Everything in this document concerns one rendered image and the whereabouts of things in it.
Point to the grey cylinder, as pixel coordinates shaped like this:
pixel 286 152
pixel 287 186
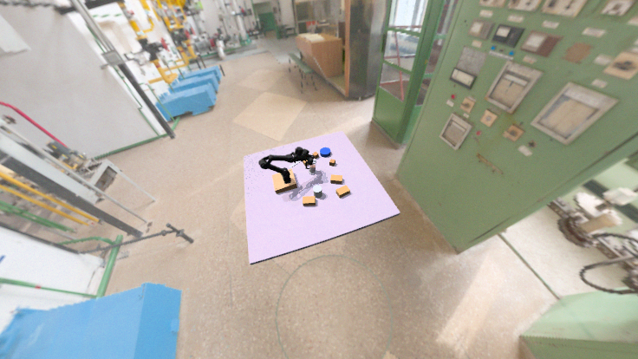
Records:
pixel 317 190

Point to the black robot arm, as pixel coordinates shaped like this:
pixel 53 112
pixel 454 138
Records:
pixel 263 163

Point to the glass coffee press with black knob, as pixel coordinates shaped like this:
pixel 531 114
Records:
pixel 312 168

